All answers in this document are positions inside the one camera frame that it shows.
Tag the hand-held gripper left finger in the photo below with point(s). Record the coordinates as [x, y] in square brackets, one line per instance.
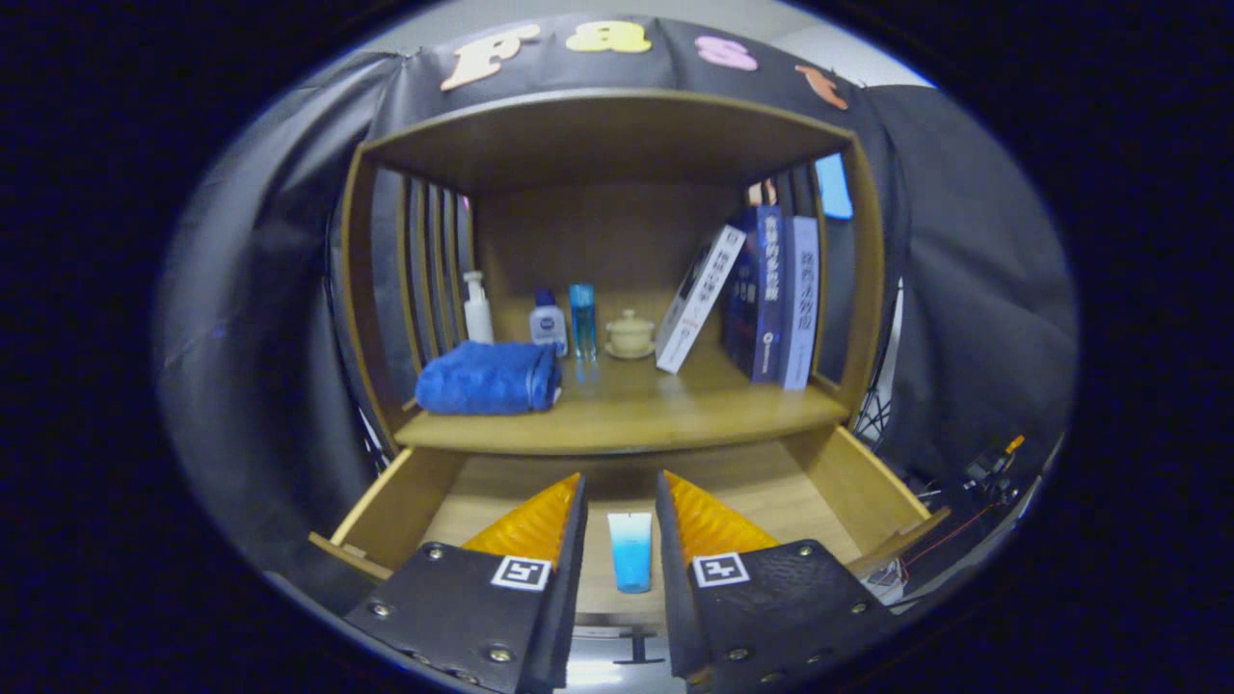
[564, 598]

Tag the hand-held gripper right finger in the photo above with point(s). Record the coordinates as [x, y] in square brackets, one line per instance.
[675, 598]

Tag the light blue tube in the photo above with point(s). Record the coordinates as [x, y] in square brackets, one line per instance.
[631, 554]

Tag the black drawer knob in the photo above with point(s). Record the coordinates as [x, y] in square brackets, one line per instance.
[639, 651]

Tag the wooden drawer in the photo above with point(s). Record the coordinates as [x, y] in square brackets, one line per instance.
[771, 492]

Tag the wooden countertop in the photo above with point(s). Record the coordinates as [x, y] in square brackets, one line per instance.
[656, 405]

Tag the wooden cabinet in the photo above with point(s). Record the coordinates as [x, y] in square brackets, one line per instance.
[598, 135]

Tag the folded blue towel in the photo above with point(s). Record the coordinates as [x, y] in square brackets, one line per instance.
[487, 378]

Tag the beige lidded teacup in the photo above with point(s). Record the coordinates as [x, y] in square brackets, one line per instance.
[630, 334]

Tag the white bottle with blue cap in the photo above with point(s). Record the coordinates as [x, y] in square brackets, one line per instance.
[548, 326]

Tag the metal tripod stand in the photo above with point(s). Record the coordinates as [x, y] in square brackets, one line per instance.
[875, 410]

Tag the clear blue bottle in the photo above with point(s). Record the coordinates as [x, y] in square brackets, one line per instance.
[582, 318]

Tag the white pump bottle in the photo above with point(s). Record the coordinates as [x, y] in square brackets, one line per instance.
[477, 313]

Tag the white book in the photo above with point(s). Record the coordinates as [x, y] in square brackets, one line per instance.
[699, 294]

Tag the dark blue book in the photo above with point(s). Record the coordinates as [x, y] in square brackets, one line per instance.
[762, 289]

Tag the light purple book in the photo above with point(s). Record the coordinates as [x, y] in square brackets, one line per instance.
[800, 299]

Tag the black and orange equipment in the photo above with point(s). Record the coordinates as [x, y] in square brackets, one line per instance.
[993, 465]

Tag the black backdrop cloth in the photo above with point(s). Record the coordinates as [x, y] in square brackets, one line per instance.
[964, 289]

